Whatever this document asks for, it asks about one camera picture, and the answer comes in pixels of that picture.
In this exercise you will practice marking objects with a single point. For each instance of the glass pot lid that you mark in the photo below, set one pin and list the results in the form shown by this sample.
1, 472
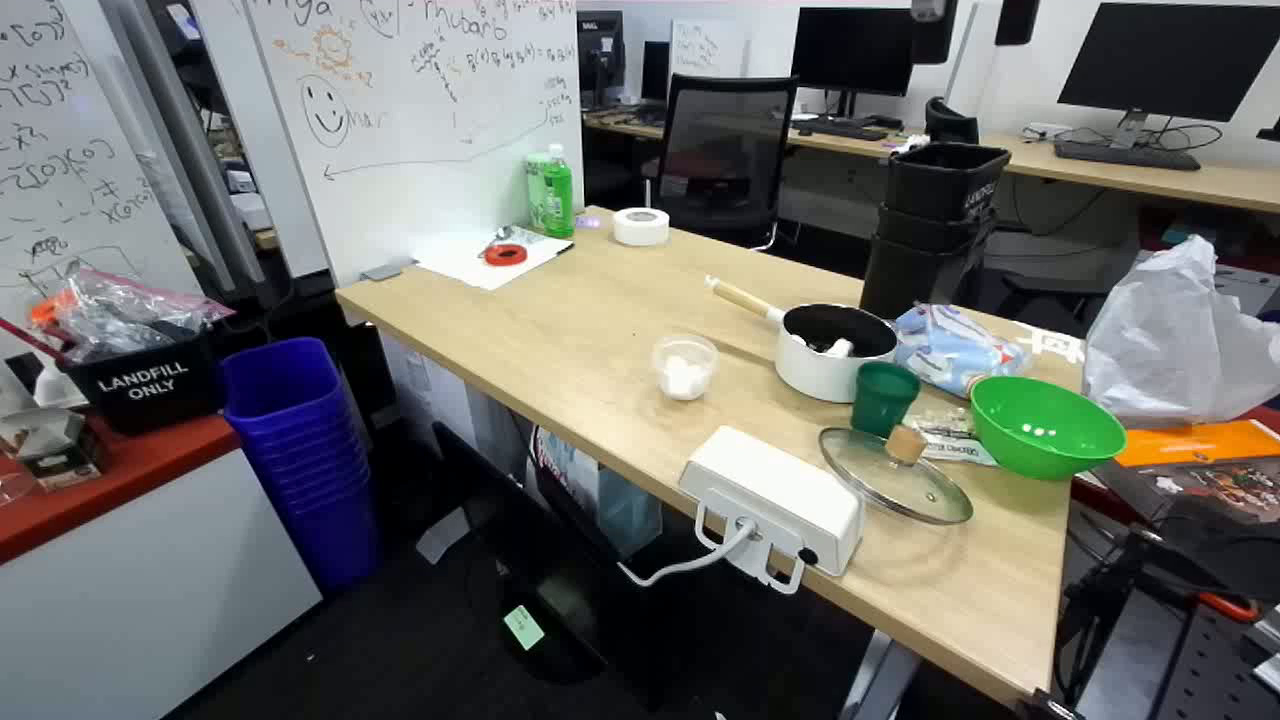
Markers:
910, 489

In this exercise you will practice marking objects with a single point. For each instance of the white cabinet red top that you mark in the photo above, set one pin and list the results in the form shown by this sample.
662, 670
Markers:
131, 594

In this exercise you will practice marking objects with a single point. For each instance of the clear plastic container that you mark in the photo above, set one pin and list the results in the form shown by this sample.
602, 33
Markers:
685, 366

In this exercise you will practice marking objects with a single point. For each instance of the white tape roll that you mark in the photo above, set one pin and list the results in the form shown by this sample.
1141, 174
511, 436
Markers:
637, 224

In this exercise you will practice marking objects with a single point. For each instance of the red tape roll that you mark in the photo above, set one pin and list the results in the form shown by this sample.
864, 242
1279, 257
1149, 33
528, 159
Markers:
504, 255

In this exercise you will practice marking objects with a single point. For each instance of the white box device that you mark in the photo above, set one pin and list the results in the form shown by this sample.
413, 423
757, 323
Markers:
770, 514

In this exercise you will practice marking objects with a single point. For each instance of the green soap bottle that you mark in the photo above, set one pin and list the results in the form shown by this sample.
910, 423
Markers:
549, 195

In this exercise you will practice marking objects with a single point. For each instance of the white paper sheet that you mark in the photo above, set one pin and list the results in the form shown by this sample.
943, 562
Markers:
458, 257

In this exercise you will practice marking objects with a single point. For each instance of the black mesh office chair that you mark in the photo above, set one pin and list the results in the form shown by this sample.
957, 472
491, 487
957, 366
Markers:
720, 153

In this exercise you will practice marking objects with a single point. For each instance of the dark green plastic cup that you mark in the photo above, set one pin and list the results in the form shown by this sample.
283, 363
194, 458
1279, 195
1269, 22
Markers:
883, 397

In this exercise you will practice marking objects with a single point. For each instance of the blue plastic bag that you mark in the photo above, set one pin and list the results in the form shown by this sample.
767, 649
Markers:
948, 348

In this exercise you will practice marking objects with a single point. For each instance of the large whiteboard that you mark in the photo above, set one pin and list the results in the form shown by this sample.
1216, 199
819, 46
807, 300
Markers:
417, 117

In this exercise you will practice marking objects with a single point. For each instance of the black landfill bin stack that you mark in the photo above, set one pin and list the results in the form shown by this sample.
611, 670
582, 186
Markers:
935, 223

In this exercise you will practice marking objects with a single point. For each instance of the stacked blue bins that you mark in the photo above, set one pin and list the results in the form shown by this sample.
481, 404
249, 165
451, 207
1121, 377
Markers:
296, 429

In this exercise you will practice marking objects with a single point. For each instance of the computer monitor left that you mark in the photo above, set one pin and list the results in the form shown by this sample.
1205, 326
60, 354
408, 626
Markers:
851, 53

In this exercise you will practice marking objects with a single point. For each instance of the computer monitor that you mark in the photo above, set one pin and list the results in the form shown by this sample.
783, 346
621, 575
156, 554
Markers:
851, 53
1190, 60

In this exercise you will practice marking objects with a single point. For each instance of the green plastic bowl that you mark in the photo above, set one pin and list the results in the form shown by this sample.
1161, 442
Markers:
1042, 429

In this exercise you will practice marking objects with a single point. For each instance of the small black landfill bin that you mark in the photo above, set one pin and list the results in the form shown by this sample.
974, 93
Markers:
153, 391

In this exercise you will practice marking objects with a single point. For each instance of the white plastic bag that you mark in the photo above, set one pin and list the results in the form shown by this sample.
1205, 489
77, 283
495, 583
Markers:
1171, 346

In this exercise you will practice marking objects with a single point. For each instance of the black keyboard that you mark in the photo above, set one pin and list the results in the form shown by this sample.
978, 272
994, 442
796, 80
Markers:
1141, 159

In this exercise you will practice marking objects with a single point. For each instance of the orange paper folder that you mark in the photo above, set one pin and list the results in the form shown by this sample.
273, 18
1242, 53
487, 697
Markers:
1202, 442

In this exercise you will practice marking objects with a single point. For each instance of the left whiteboard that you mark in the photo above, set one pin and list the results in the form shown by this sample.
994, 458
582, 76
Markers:
68, 181

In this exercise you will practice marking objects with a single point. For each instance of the computer monitor right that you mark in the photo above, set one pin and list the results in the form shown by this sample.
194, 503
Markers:
1190, 60

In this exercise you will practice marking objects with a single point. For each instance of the white saucepan wooden handle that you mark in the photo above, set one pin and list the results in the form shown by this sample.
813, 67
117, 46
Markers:
819, 346

